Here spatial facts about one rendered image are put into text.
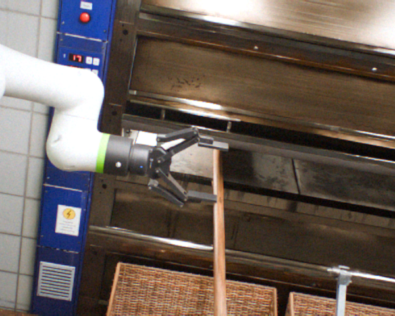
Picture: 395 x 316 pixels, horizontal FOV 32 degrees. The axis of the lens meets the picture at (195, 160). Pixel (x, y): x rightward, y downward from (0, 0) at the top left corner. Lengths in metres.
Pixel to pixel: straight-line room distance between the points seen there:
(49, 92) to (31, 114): 0.73
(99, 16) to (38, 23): 0.19
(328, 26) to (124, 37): 0.60
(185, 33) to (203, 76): 0.14
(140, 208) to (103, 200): 0.13
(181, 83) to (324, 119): 0.45
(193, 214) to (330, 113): 0.57
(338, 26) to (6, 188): 1.18
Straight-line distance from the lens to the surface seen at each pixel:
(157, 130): 2.01
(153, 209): 2.30
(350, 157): 2.06
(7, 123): 2.26
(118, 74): 2.13
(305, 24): 2.06
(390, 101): 2.19
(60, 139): 1.57
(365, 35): 2.09
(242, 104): 2.11
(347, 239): 2.39
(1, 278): 2.54
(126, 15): 2.08
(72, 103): 1.55
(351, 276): 1.99
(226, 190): 2.24
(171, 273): 2.37
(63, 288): 2.47
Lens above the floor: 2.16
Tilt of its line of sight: 24 degrees down
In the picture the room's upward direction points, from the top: 11 degrees clockwise
